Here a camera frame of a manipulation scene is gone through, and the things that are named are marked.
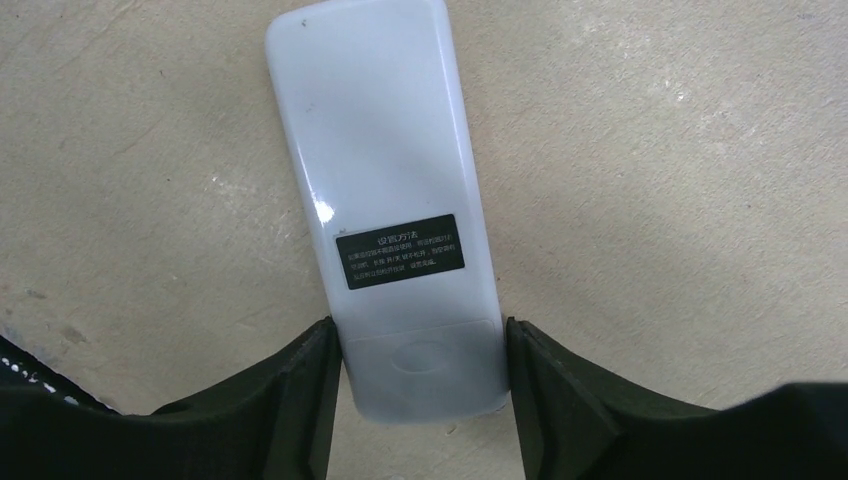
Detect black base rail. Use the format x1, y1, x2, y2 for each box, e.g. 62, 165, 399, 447
1, 337, 117, 414

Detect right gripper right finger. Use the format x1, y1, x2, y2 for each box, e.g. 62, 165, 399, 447
506, 318, 847, 479

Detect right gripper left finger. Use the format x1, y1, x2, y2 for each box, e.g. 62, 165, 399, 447
1, 318, 341, 479

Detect white red remote control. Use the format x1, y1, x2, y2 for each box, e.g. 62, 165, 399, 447
265, 1, 509, 424

